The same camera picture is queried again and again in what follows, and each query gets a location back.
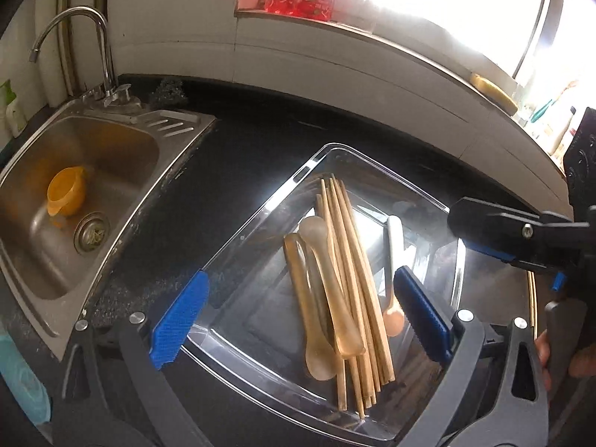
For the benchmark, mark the clear plastic container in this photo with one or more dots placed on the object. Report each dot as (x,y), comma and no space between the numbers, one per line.
(251,298)

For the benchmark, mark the person's right hand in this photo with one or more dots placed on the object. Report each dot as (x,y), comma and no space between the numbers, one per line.
(584,363)

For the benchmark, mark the amber translucent spoon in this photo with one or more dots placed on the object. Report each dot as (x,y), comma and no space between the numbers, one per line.
(295,265)

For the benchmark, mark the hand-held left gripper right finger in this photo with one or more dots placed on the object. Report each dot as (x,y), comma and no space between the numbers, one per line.
(421,314)

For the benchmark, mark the teal cloth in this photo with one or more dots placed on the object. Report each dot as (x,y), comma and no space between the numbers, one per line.
(18,382)

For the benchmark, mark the chrome faucet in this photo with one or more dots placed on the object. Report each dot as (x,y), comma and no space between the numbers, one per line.
(100,32)

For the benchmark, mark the orange plastic cup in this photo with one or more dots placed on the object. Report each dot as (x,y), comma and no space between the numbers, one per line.
(67,191)

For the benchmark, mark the wall pipe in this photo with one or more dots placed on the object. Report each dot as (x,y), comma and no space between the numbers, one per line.
(66,32)

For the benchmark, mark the frosted translucent spoon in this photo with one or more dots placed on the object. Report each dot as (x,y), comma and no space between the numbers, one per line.
(313,230)

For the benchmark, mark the stainless steel sink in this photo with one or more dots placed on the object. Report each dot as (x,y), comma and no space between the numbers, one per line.
(116,149)

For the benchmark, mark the yellow sponge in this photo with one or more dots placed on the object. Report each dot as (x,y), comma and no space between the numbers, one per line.
(493,93)

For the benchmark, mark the white plastic bottle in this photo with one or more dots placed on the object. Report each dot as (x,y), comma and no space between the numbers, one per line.
(564,128)

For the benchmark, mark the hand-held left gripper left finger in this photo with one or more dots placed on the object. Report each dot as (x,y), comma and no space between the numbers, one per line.
(179,321)

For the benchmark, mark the bundle of wooden chopsticks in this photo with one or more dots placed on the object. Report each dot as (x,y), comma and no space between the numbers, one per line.
(356,288)

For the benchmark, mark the dark steel wool scrubber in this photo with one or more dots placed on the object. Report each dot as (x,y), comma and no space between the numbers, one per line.
(166,91)

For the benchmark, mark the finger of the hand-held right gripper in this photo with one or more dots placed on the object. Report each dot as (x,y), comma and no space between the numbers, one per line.
(489,230)

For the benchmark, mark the white bottle green pump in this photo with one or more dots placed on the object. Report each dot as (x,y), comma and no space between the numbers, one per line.
(11,111)

